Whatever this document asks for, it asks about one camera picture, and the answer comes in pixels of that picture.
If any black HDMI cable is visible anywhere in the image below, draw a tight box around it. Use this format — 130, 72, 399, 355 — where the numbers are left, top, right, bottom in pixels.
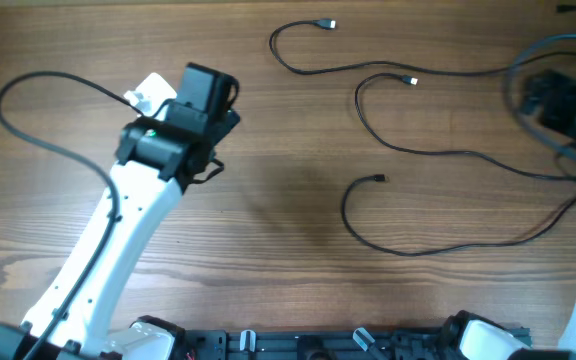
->
354, 72, 576, 184

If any black micro USB cable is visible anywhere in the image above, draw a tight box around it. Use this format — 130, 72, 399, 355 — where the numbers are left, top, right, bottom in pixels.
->
340, 173, 576, 258

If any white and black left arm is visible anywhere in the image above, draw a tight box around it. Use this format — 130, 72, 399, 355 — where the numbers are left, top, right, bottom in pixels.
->
0, 63, 240, 359

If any black left camera cable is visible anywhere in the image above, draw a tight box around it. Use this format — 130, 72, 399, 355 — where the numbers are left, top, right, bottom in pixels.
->
0, 70, 144, 360

